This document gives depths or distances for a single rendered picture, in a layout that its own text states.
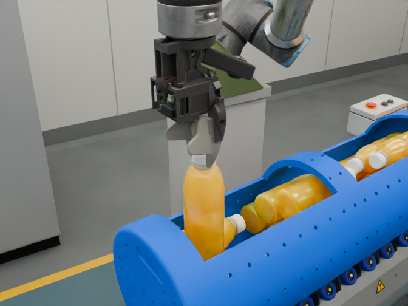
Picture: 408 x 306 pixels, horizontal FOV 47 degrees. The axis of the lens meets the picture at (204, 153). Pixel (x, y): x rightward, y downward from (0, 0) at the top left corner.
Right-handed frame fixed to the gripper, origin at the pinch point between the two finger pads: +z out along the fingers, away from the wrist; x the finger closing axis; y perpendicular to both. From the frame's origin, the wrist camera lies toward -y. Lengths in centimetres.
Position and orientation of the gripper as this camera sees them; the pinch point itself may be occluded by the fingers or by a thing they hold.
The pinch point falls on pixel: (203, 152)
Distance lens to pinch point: 76.4
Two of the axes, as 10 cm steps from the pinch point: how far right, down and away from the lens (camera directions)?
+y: -8.0, 3.0, -5.2
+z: 0.1, 8.7, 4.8
